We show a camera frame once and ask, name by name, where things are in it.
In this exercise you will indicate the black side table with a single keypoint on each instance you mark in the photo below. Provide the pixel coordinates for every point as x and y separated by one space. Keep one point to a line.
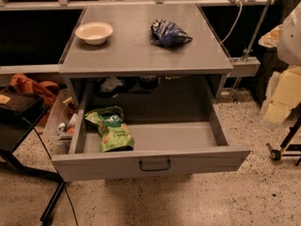
19 114

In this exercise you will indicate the green rice chip bag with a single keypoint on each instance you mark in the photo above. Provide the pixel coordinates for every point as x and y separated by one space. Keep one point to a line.
114 132

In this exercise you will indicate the blue chip bag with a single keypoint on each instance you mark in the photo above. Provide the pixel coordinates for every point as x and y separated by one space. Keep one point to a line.
167 34

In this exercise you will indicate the grey open top drawer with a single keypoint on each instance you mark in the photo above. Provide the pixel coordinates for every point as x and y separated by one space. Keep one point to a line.
179 121

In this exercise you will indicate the white bowl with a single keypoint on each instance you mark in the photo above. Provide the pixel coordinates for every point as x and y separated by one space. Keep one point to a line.
95 33

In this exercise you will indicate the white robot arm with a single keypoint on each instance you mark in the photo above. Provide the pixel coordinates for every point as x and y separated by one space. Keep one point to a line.
285 87

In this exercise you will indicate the clear plastic bin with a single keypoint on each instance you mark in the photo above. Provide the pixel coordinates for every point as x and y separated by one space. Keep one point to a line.
61 121

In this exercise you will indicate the orange jacket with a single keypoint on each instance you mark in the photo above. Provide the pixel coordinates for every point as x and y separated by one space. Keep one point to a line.
47 90

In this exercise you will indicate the black drawer handle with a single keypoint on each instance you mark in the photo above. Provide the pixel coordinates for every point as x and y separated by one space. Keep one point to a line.
154 166

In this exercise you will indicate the black wheeled stand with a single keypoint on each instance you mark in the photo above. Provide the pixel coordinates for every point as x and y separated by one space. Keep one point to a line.
287 148

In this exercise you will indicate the grey counter cabinet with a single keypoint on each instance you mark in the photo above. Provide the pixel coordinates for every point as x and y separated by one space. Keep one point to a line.
129 50

